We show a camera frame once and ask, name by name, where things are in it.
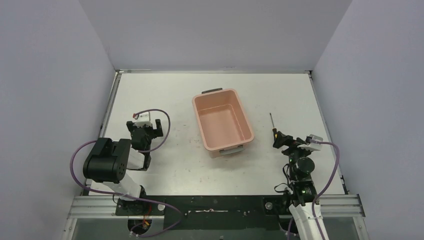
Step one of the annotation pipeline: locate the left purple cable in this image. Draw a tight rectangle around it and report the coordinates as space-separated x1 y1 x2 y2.
69 108 184 239

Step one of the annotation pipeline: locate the aluminium front frame rail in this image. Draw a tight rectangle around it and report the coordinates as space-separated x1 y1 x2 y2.
67 194 366 220

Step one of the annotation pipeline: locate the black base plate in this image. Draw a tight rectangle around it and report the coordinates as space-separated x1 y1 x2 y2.
113 195 297 231

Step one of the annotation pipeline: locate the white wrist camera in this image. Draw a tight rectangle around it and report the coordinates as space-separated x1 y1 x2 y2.
133 111 152 128
297 134 324 152

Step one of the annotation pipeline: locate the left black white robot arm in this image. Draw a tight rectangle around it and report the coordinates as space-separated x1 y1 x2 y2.
83 118 164 216

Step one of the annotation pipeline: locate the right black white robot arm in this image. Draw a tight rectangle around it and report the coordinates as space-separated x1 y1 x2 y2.
272 127 328 240

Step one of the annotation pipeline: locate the black yellow screwdriver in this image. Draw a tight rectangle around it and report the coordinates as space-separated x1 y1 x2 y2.
269 112 278 140

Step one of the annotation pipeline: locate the pink plastic bin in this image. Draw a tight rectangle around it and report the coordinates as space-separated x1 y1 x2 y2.
192 88 255 158

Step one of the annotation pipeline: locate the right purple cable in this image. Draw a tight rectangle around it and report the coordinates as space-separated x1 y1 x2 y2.
286 140 341 240

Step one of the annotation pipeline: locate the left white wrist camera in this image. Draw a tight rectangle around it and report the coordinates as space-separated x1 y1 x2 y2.
133 111 152 128

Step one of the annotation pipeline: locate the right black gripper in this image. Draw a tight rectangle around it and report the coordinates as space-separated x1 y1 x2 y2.
274 131 314 182

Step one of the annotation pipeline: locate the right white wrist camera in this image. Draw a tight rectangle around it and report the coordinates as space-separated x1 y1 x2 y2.
297 134 324 152

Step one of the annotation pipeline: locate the purple cable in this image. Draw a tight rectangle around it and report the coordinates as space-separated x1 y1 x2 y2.
286 140 341 240
69 108 184 239

